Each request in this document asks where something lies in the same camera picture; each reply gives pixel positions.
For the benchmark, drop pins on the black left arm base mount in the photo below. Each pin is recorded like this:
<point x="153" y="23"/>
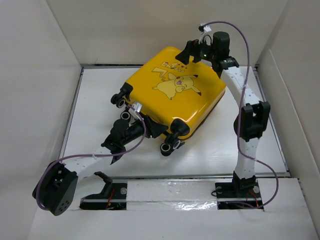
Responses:
<point x="112" y="197"/>

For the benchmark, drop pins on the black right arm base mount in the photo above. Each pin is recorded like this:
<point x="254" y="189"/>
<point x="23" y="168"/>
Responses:
<point x="239" y="194"/>

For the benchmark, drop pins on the aluminium mounting rail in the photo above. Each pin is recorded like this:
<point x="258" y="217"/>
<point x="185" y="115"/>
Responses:
<point x="172" y="190"/>

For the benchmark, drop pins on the yellow hard-shell suitcase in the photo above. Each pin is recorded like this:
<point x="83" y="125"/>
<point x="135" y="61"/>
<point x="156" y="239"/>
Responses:
<point x="173" y="94"/>

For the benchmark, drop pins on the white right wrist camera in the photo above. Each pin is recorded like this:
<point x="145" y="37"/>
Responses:
<point x="204" y="29"/>

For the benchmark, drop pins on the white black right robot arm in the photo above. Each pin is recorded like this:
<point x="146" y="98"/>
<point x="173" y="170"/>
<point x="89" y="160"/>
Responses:
<point x="253" y="113"/>

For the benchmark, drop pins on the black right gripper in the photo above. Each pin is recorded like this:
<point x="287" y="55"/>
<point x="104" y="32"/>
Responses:
<point x="192" y="48"/>

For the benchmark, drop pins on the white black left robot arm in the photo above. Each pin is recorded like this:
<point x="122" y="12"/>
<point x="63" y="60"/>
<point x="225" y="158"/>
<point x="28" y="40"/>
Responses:
<point x="56" y="187"/>

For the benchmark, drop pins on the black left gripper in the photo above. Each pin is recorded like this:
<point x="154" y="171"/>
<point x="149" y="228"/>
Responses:
<point x="153" y="129"/>

